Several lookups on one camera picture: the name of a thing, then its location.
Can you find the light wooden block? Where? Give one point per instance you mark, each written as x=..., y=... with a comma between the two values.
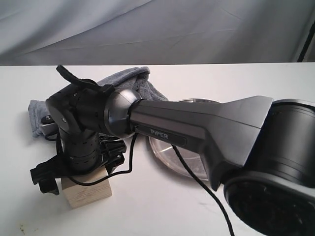
x=79, y=196

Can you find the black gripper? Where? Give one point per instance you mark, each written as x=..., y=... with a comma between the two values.
x=78, y=155

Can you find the grey backdrop cloth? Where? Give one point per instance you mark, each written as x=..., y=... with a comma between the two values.
x=132, y=32

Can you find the grey-blue fleece towel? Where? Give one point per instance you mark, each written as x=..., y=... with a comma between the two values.
x=136, y=79

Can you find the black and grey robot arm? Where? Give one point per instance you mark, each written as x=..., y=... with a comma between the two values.
x=261, y=150

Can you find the round stainless steel plate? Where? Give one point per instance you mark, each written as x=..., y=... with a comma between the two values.
x=165, y=153

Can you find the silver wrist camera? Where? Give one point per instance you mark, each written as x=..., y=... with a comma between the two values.
x=48, y=125

